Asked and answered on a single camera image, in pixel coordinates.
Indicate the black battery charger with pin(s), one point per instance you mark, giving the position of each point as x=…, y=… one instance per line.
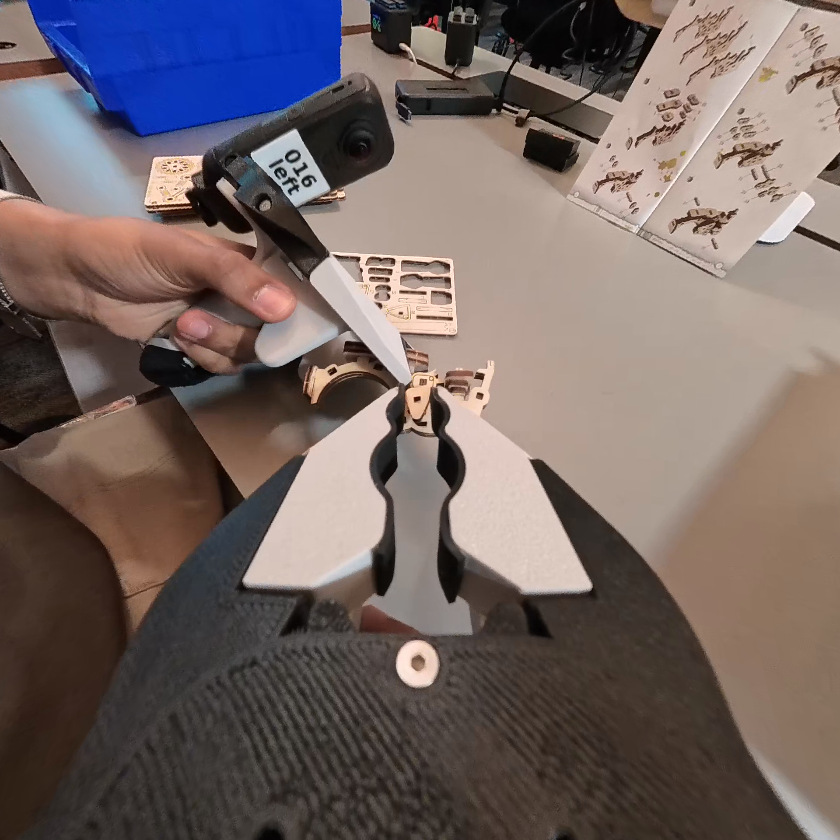
x=459, y=36

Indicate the person's left hand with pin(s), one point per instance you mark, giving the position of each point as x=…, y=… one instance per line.
x=118, y=275

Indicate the grey desk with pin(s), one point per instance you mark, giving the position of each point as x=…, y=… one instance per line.
x=590, y=328

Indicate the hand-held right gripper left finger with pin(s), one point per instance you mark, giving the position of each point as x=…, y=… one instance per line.
x=321, y=512

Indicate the wristwatch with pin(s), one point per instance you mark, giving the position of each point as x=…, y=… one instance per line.
x=23, y=321

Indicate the folded paper instruction sheet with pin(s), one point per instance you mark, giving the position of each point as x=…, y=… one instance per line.
x=709, y=131

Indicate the partly assembled wooden model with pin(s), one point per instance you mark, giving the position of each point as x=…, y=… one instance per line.
x=328, y=380

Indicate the stack of wooden puzzle sheets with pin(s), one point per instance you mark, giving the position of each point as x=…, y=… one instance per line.
x=170, y=180

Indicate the small black box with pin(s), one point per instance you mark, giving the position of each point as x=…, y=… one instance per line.
x=551, y=149

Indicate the person's beige pants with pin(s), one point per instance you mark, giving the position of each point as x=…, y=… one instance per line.
x=118, y=485

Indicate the white stand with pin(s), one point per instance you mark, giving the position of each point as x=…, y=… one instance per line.
x=784, y=220

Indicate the blue plastic bin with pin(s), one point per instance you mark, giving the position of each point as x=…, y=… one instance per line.
x=197, y=59

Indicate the black power adapter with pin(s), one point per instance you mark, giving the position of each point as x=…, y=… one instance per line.
x=446, y=95

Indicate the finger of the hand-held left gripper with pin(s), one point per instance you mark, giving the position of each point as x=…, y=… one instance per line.
x=354, y=308

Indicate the laser-cut wooden puzzle sheet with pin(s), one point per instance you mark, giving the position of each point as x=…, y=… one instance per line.
x=426, y=289

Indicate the small wooden puzzle piece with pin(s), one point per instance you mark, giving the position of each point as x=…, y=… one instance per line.
x=420, y=401

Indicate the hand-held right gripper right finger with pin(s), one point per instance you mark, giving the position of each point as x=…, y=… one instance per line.
x=512, y=512

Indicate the black charger with display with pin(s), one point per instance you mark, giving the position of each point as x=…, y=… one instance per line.
x=388, y=26

